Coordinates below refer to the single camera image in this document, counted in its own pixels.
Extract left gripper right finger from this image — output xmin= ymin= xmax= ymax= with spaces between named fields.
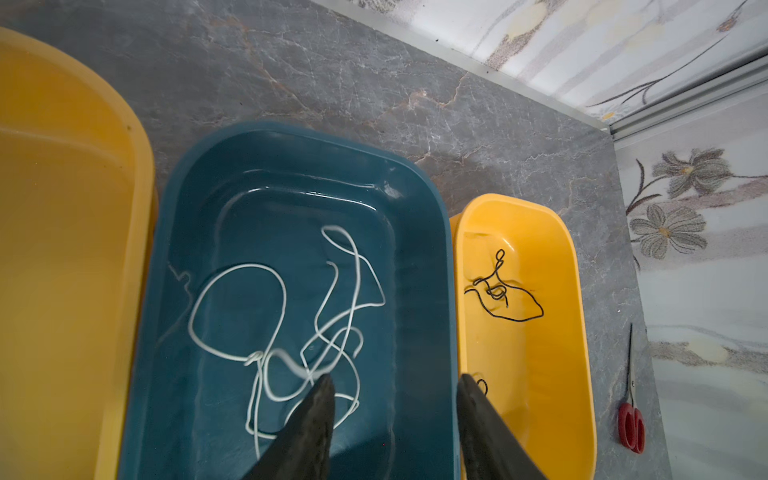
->
xmin=456 ymin=374 xmax=545 ymax=479

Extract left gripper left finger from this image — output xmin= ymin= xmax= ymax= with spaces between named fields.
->
xmin=243 ymin=374 xmax=335 ymax=480

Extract black cable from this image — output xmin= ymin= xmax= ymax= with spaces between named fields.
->
xmin=463 ymin=248 xmax=545 ymax=397

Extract right yellow plastic tray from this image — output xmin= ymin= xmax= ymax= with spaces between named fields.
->
xmin=450 ymin=194 xmax=597 ymax=479

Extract yellow plastic tray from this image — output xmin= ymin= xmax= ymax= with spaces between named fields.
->
xmin=1 ymin=29 xmax=158 ymax=479
xmin=450 ymin=194 xmax=597 ymax=479

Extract teal plastic tray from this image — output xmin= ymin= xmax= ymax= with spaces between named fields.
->
xmin=118 ymin=122 xmax=460 ymax=479

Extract left yellow plastic tray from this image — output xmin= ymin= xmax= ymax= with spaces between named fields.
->
xmin=1 ymin=29 xmax=158 ymax=479

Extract red handled scissors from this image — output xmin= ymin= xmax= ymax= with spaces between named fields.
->
xmin=617 ymin=326 xmax=646 ymax=454

